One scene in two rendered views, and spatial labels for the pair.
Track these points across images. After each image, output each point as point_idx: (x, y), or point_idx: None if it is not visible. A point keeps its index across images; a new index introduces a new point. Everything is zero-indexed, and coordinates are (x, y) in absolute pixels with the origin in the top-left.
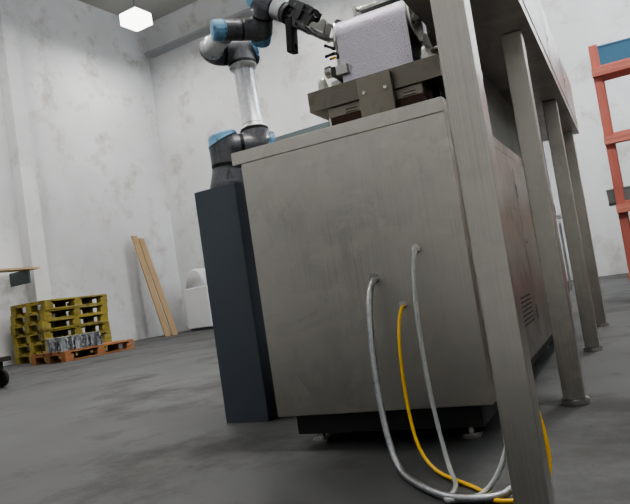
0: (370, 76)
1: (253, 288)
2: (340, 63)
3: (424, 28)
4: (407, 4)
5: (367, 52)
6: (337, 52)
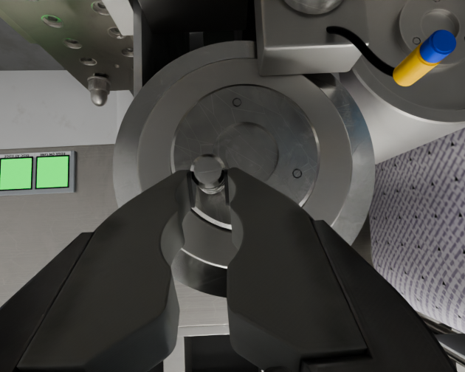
0: None
1: None
2: (258, 29)
3: (370, 210)
4: (15, 148)
5: None
6: (212, 91)
